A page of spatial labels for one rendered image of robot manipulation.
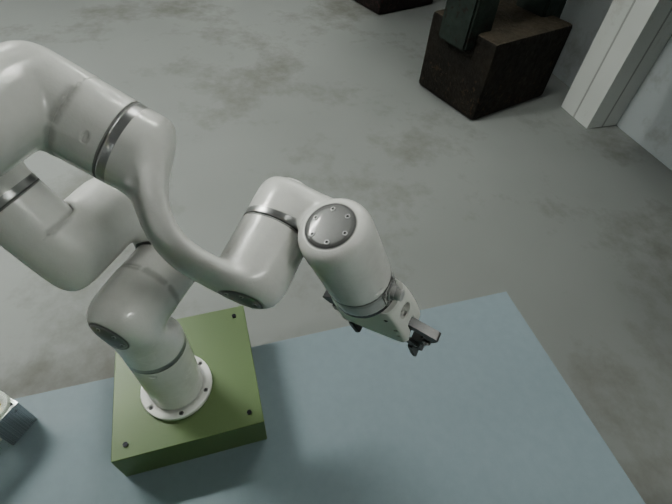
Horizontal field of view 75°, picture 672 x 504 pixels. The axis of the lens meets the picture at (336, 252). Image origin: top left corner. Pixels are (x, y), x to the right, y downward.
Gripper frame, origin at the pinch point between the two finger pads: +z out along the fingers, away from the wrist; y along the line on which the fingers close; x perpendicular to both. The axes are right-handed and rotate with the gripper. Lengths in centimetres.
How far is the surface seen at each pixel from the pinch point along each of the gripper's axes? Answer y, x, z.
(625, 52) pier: -13, -260, 151
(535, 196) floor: 8, -151, 166
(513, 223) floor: 12, -123, 155
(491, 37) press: 60, -230, 123
